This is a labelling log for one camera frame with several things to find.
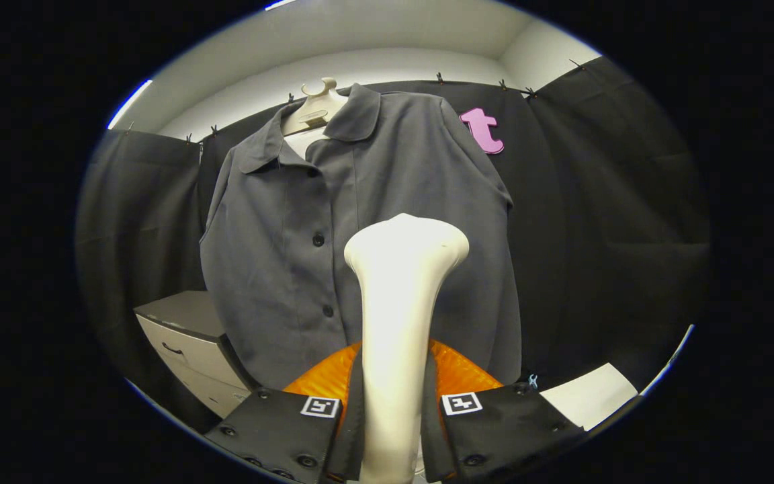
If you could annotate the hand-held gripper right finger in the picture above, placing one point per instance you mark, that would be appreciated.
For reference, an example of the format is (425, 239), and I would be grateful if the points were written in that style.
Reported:
(431, 437)

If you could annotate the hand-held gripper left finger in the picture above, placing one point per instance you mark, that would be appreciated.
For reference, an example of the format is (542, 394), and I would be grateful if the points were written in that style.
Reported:
(355, 437)

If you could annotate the white garment steamer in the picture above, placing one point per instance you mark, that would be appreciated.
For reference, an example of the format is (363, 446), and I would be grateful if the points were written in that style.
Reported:
(400, 302)

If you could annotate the dark grey button shirt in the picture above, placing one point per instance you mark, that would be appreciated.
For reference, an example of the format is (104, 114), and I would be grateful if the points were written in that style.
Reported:
(273, 255)

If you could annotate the small blue clip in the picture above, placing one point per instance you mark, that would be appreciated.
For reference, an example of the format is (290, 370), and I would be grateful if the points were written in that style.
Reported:
(533, 382)

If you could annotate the white table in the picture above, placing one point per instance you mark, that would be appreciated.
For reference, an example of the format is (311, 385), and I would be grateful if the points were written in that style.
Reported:
(588, 396)

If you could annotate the grey drawer cabinet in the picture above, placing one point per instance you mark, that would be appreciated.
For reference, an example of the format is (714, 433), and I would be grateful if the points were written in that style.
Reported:
(185, 316)

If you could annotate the white mannequin torso stand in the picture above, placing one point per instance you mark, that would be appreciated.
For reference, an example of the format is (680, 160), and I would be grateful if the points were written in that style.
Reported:
(316, 107)

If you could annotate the row of black cloth clips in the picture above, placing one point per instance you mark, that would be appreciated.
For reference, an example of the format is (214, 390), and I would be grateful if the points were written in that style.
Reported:
(439, 78)

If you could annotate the narrow ceiling light panel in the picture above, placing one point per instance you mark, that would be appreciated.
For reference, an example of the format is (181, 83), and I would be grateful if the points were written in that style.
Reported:
(130, 102)

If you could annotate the large ceiling light panel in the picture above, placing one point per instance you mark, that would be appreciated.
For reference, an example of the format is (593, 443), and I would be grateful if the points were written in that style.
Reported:
(279, 4)

